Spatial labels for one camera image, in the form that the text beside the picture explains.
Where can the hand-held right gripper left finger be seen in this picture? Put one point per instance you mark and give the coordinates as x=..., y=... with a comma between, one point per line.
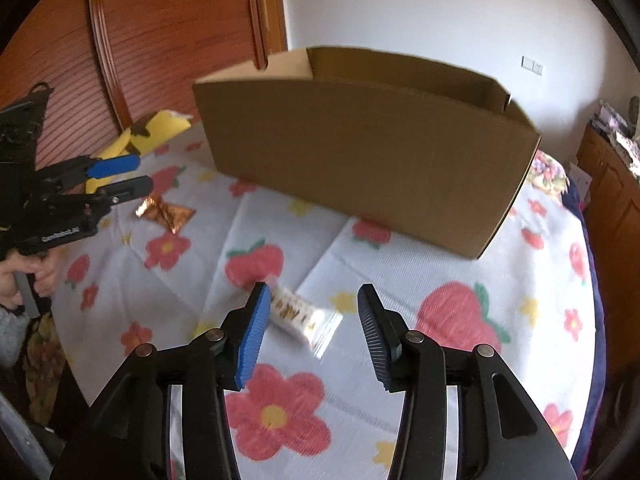
x=252, y=335

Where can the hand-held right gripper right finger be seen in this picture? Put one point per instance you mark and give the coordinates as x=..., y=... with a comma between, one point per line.
x=372, y=335

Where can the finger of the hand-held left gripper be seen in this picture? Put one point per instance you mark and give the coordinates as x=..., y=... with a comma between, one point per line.
x=130, y=187
x=117, y=164

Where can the copper foil snack wrapper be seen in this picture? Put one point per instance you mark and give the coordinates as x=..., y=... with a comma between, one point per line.
x=167, y=212

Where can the small white snack packet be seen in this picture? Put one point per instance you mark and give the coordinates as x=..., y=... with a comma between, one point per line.
x=300, y=312

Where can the brown cardboard box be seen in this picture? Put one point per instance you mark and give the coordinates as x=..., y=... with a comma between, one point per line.
x=350, y=160

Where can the person's left hand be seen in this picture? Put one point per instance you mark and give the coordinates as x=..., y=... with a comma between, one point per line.
x=45, y=275

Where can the yellow plush pillow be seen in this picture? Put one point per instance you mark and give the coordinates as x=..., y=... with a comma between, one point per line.
x=155, y=130

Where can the strawberry print bed sheet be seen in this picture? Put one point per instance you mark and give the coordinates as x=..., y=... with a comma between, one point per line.
x=450, y=270

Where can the wooden headboard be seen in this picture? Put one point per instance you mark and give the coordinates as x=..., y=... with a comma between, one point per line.
x=175, y=35

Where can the dark floral cloth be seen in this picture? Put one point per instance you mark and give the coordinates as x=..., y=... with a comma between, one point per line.
x=50, y=370

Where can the dark blue blanket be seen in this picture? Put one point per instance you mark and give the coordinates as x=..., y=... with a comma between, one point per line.
x=597, y=360

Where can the floral quilt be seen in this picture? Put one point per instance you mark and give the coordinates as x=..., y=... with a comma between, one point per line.
x=547, y=172

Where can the wooden cabinet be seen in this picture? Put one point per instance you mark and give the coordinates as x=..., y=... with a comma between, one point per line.
x=615, y=200

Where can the clutter on cabinet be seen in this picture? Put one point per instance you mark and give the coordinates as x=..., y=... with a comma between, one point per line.
x=620, y=130

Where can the white wall socket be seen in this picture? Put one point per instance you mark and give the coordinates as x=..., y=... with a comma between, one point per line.
x=532, y=64

